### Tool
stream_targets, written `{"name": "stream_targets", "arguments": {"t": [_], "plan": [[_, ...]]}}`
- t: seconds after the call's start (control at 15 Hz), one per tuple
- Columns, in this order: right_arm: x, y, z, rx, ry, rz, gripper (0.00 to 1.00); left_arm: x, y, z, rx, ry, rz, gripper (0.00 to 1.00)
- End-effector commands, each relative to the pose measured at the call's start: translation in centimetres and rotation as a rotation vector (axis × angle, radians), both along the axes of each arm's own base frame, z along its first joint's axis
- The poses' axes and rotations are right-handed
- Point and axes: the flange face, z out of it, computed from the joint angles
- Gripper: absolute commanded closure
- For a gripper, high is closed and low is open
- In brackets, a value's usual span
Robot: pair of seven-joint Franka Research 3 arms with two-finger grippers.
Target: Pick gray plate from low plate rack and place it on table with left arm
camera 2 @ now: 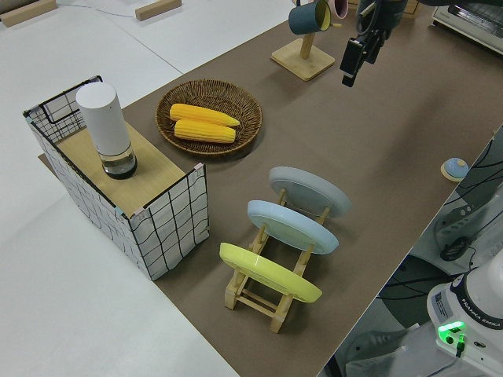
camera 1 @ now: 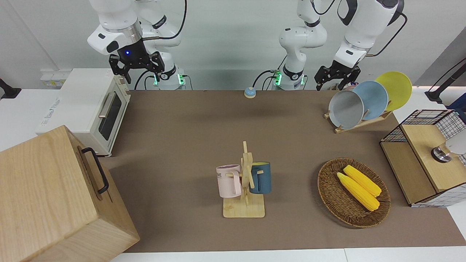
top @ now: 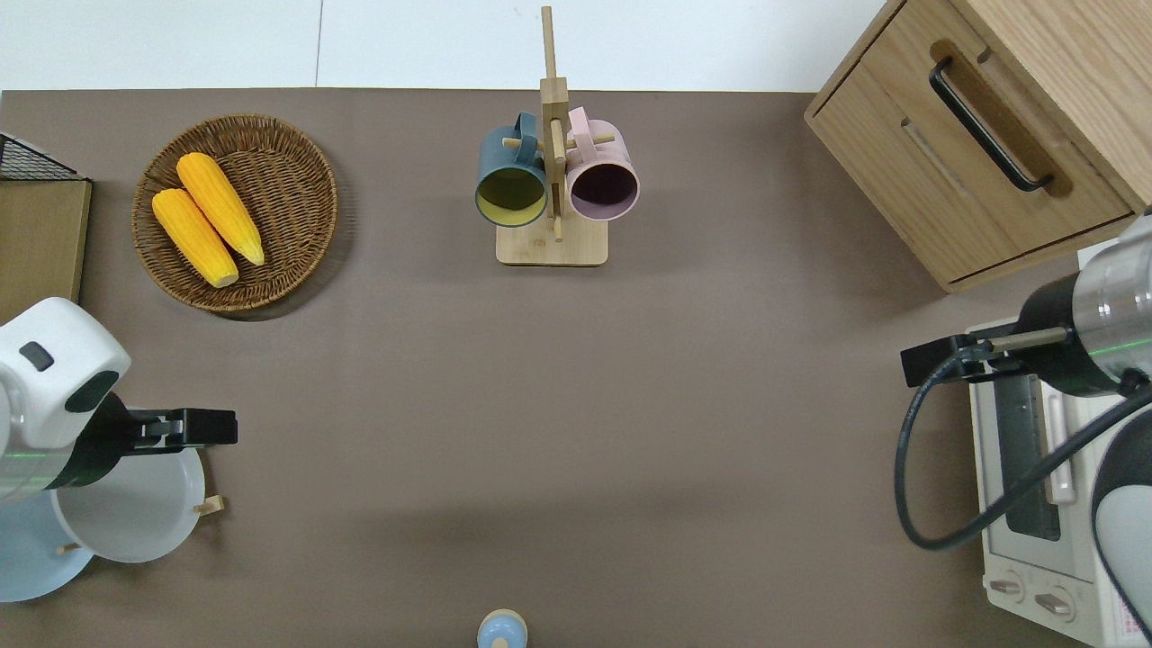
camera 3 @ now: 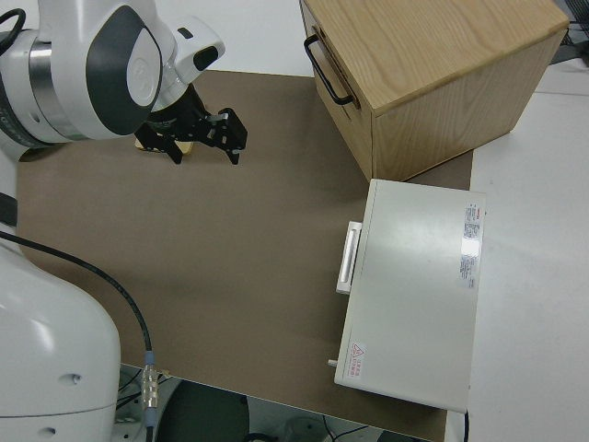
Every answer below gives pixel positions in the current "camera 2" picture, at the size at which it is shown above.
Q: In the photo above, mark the pink mug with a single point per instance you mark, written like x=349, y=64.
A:
x=340, y=7

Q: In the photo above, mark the yellow corn cob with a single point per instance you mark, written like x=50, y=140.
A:
x=200, y=114
x=204, y=132

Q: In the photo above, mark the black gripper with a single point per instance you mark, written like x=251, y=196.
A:
x=385, y=13

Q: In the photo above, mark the white toaster oven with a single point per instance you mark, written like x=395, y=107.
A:
x=471, y=23

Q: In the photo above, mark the wooden block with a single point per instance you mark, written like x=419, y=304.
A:
x=157, y=9
x=23, y=12

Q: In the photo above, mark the brown wicker basket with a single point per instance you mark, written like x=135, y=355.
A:
x=243, y=102

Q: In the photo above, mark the light blue plate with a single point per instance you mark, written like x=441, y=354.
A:
x=291, y=228

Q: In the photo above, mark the gray plate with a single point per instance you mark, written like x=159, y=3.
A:
x=310, y=192

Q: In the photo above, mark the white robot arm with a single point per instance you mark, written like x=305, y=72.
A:
x=471, y=310

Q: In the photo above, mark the wooden mug tree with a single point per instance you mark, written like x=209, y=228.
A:
x=302, y=63

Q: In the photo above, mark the wooden plate rack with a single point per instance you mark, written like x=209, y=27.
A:
x=278, y=320

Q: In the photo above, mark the blue service bell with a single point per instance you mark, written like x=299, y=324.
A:
x=455, y=167

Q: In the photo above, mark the yellow plate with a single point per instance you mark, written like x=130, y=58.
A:
x=267, y=273

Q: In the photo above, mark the dark blue mug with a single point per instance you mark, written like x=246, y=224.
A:
x=302, y=17

